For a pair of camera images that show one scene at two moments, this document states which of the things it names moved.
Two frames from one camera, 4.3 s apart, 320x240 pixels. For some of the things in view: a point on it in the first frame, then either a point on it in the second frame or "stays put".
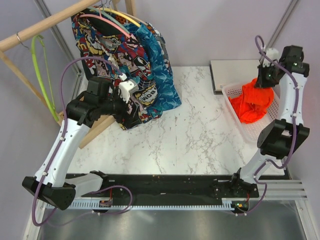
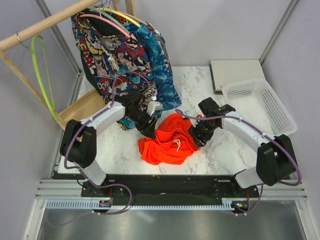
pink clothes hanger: x=100 y=16 stays put
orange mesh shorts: x=252 y=105 -> x=172 y=142
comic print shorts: x=111 y=46 stays put
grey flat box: x=230 y=72 stays put
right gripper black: x=260 y=82 -> x=194 y=131
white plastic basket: x=250 y=104 stays put
